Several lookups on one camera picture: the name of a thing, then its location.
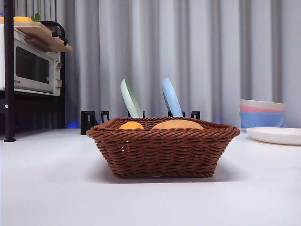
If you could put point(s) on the tan toy potato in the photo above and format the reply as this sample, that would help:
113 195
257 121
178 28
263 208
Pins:
177 124

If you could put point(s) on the pale blue plate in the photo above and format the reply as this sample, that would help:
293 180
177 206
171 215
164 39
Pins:
171 99

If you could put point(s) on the white flat plate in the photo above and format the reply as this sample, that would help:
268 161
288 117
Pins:
275 135

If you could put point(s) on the pale green plate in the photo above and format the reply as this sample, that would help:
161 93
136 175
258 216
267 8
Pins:
130 101

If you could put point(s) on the blue bowl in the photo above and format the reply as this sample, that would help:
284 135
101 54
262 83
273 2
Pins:
261 118

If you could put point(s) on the pink bowl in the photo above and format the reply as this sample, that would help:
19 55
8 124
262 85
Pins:
249 108

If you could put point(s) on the grey curtain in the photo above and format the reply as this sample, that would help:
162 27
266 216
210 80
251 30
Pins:
211 47

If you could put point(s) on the cream microwave oven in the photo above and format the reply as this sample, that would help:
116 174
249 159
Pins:
30 66

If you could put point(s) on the cream bowl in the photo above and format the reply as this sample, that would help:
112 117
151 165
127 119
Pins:
263 103

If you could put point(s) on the orange toy corn cob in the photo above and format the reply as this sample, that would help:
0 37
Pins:
131 126

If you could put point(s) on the yellow toy fruit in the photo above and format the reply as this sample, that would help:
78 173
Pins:
22 18

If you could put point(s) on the black dish rack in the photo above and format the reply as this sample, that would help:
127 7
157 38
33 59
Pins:
88 120

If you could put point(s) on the wooden cutting board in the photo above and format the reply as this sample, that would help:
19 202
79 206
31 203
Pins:
44 35

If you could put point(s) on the green toy leaf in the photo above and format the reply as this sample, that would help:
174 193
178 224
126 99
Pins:
36 17

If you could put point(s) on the brown wicker basket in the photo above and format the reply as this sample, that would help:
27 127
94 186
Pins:
164 153

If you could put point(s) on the black metal shelf frame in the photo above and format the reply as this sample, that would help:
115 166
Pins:
9 70

